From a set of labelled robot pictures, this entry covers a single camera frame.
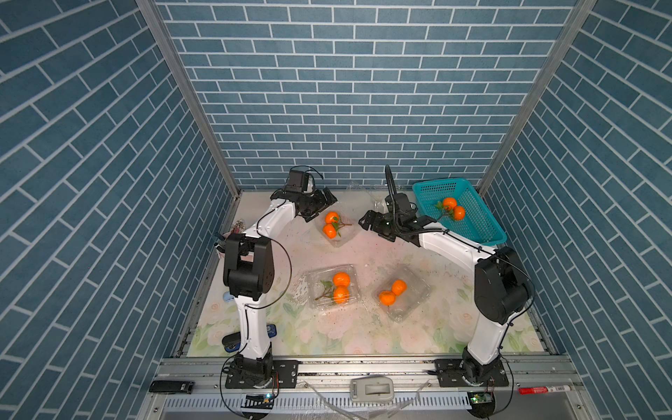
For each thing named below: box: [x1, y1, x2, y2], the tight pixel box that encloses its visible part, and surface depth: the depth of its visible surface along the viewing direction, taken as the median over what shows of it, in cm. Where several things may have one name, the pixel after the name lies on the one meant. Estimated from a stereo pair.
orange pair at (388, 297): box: [378, 279, 408, 307], surface depth 90 cm
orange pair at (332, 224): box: [322, 211, 353, 239], surface depth 106 cm
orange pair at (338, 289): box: [315, 271, 351, 305], surface depth 89 cm
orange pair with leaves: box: [435, 196, 466, 221], surface depth 113 cm
